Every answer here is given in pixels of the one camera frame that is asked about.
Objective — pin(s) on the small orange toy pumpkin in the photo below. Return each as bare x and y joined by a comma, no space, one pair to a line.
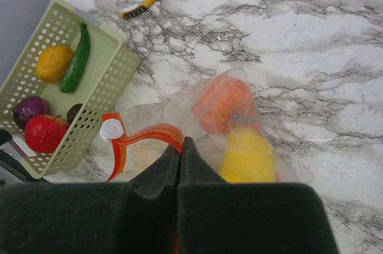
225,103

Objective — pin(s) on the orange toy fruit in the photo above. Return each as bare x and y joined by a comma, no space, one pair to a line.
53,62

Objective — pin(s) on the red toy tomato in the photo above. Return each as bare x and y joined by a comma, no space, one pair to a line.
43,133

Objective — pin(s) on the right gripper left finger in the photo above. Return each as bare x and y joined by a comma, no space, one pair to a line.
130,217

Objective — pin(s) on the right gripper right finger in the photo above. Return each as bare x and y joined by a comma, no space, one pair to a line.
215,216

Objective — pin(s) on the green toy chili pepper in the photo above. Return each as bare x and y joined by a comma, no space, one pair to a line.
75,70

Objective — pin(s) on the dark purple toy fruit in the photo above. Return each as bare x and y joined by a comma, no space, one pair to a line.
28,108

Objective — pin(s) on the clear zip top bag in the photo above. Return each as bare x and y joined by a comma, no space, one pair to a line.
139,133

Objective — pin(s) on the yellow toy bell pepper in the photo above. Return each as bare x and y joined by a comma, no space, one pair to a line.
248,158

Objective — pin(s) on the small dark brown toy fruit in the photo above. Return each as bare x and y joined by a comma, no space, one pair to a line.
72,112

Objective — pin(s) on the pale green plastic basket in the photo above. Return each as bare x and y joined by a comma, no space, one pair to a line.
110,67

